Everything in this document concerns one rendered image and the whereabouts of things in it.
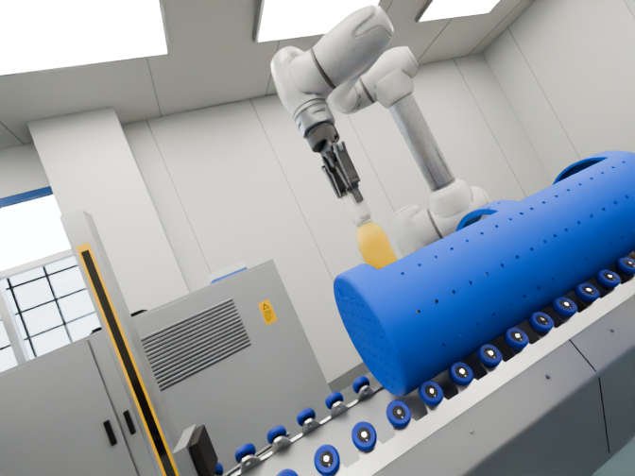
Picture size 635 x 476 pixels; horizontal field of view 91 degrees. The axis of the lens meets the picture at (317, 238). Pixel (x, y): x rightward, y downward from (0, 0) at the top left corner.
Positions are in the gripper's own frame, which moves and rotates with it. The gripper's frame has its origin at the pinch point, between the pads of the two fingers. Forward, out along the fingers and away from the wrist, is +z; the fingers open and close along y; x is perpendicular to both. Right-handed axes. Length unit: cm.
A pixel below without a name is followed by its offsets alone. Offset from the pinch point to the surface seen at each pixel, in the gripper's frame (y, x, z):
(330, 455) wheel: 10.2, -29.1, 39.0
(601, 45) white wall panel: -195, 488, -92
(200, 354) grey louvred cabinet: -129, -67, 26
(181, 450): 4, -51, 28
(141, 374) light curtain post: -31, -65, 15
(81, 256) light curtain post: -30, -67, -21
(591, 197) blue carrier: 12, 49, 22
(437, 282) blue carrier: 12.7, 2.7, 21.7
